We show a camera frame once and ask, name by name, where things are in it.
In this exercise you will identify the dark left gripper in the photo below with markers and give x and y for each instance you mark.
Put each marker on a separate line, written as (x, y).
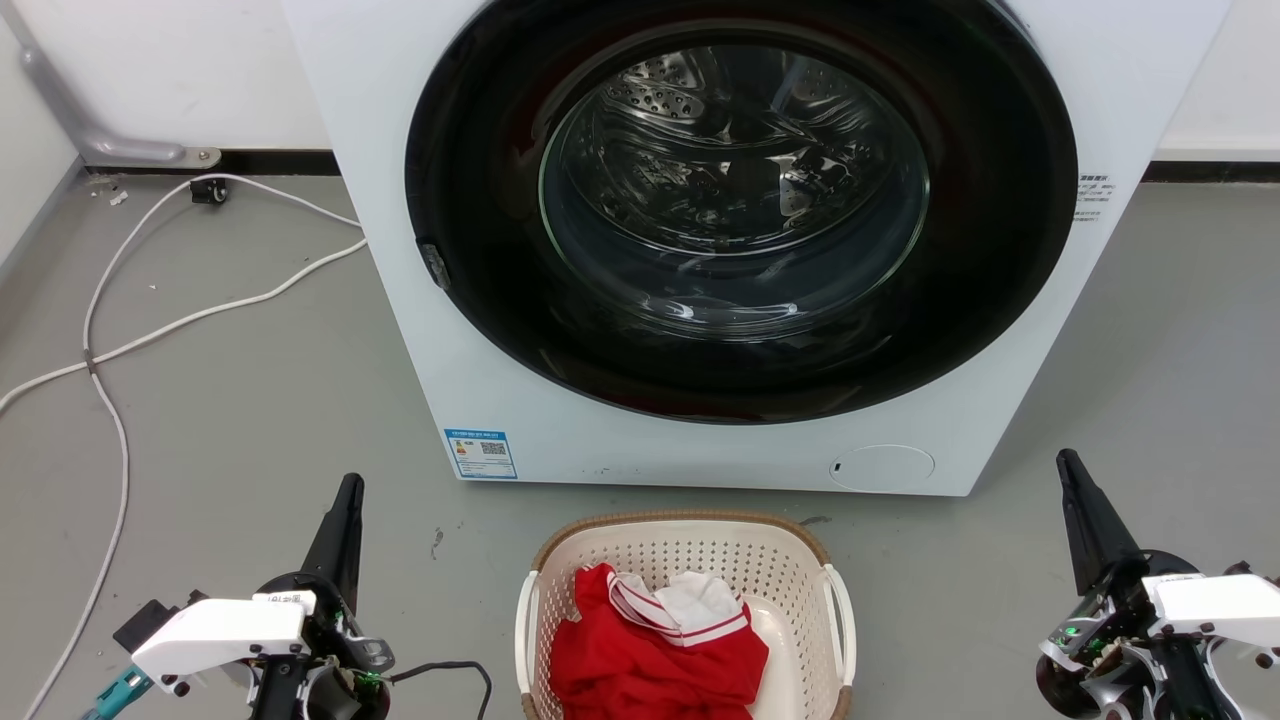
(330, 640)

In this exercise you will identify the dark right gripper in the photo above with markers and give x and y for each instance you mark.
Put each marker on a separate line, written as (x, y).
(1110, 640)

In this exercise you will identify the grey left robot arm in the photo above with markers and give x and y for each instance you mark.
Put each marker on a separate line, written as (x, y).
(285, 690)

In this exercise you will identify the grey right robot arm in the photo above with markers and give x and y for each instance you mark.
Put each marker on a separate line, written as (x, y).
(1195, 685)

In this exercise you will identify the cream perforated laundry basket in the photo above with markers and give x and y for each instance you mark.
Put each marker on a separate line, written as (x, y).
(790, 570)

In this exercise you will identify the white front-load washing machine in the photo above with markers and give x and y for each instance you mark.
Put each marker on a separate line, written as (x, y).
(1010, 400)

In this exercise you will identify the blue energy label sticker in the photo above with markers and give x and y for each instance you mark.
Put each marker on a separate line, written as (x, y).
(481, 453)

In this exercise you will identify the round white filter cover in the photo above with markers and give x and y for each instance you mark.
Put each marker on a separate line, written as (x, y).
(882, 467)

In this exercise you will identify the black round washer door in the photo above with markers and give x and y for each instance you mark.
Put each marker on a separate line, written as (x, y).
(500, 300)

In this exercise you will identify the red garment with striped collar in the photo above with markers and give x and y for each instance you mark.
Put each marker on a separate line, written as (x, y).
(640, 665)

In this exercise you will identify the white garment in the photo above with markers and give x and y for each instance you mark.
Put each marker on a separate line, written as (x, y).
(700, 597)

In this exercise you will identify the small black floor clip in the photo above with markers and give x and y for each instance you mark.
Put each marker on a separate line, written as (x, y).
(209, 190)

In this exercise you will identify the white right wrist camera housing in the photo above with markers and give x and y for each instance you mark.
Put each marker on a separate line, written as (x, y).
(1220, 602)

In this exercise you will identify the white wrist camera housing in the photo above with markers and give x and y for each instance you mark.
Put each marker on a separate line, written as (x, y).
(220, 635)
(1220, 602)

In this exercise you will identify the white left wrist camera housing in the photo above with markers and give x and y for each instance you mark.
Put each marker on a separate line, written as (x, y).
(220, 635)

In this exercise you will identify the grey wall pipe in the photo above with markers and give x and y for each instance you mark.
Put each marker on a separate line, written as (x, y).
(95, 140)

